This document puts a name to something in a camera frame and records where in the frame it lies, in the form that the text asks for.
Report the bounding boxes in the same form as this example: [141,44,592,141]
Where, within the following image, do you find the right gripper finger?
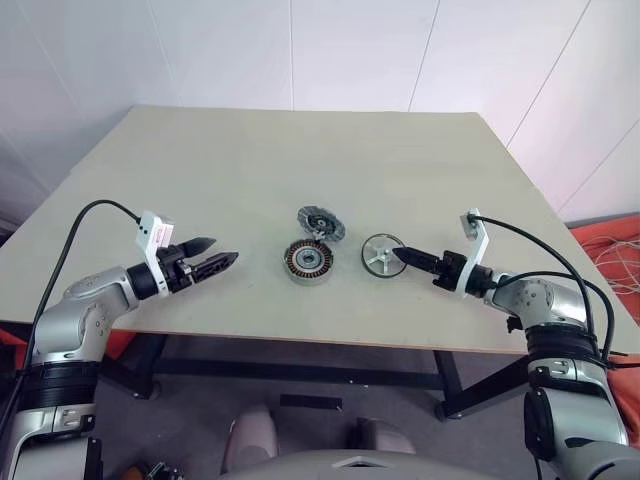
[394,252,443,274]
[393,247,443,266]

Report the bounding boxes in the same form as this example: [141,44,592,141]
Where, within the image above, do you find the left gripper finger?
[192,250,240,286]
[180,236,218,259]

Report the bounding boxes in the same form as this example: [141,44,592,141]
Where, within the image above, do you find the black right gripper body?
[430,251,469,292]

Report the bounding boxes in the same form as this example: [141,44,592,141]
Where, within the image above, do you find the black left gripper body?
[158,244,199,294]

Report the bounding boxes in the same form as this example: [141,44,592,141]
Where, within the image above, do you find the silver round cover plate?
[360,232,409,277]

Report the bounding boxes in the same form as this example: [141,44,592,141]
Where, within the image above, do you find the copper wound stator ring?
[283,238,335,286]

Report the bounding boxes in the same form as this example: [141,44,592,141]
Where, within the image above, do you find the small motor rotor disc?
[296,205,347,243]

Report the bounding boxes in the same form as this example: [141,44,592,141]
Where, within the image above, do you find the black flat block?
[279,393,344,412]

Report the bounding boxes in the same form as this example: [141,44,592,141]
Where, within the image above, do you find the pinkish grey rounded shape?
[222,403,279,474]
[347,417,416,456]

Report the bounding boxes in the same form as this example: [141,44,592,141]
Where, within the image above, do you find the black device on floor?
[127,459,189,480]

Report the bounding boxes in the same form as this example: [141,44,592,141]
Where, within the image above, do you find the grey robot torso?
[219,447,431,480]

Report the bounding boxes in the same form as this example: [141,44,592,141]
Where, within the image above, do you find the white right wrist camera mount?
[458,206,492,300]

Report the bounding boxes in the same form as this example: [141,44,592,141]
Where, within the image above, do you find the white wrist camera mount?
[458,206,492,300]
[134,210,176,300]

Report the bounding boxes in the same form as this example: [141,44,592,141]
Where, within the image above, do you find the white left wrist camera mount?
[134,210,176,300]

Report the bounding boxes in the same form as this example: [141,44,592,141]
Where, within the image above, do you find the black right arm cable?
[467,213,617,364]

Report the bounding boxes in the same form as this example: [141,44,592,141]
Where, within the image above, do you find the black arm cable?
[0,199,144,421]
[467,213,617,364]

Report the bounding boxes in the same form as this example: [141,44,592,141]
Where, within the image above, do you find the black table frame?
[127,332,526,421]

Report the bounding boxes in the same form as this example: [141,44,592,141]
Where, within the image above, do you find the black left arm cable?
[0,199,144,421]

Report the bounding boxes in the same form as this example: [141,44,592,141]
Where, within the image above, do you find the white cable bundle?
[582,234,640,301]

